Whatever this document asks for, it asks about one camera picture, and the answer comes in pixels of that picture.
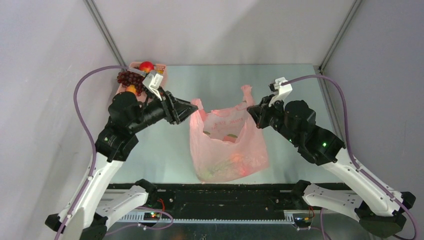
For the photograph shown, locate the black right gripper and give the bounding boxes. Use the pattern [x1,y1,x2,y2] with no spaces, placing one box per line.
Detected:
[247,93,300,145]

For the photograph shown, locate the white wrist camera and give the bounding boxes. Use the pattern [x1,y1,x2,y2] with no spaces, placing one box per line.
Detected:
[268,77,293,107]
[142,70,164,101]

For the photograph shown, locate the orange fake peach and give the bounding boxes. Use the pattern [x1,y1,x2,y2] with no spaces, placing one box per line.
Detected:
[125,84,138,95]

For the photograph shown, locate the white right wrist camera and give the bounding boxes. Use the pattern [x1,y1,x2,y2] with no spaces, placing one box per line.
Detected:
[268,77,293,107]

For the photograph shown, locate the pink plastic perforated basket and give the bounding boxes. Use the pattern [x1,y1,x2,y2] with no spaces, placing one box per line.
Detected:
[116,62,167,102]

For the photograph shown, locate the red yellow fake apple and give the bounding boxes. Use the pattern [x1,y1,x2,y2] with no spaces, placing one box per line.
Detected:
[222,133,238,143]

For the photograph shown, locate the red apple at basket back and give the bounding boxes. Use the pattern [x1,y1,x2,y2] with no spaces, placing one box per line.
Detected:
[138,61,155,74]

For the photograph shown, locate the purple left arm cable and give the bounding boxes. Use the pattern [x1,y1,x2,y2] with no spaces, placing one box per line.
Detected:
[53,65,175,240]

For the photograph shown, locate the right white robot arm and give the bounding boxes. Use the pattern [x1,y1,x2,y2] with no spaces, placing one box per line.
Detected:
[247,96,416,238]

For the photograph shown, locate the pink printed plastic bag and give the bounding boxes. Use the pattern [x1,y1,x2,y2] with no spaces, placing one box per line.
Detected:
[189,85,269,183]

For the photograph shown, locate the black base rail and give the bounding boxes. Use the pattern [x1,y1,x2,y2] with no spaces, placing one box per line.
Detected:
[109,180,352,221]

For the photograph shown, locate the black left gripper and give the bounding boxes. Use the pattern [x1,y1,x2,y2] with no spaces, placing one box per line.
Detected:
[128,85,198,133]

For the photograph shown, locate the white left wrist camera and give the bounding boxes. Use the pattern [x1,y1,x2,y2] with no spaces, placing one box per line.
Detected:
[142,70,164,101]

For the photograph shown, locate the dark purple fake grapes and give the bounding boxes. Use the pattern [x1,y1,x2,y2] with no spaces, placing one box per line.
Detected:
[116,70,146,96]

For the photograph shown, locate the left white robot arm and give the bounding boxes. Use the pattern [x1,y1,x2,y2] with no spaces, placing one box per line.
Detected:
[45,90,198,240]

